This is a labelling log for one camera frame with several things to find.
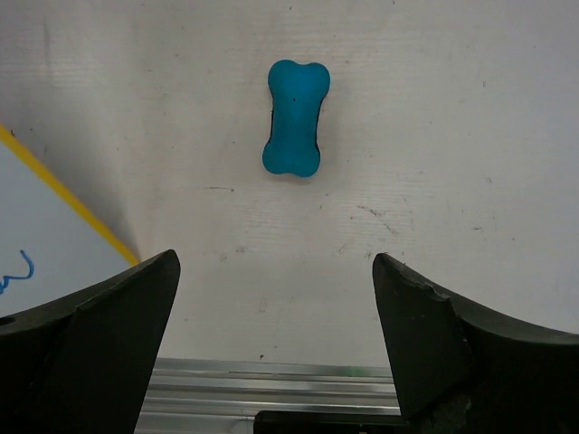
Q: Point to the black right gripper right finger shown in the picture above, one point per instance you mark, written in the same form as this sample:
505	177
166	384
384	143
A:
460	367

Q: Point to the aluminium table frame rail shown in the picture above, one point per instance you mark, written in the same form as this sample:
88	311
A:
203	396

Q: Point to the blue bone-shaped eraser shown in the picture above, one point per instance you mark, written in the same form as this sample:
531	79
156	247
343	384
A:
297	94

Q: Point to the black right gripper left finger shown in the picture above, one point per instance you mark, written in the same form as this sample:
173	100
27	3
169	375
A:
82	363

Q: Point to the yellow framed whiteboard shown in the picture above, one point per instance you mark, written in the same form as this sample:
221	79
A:
51	244

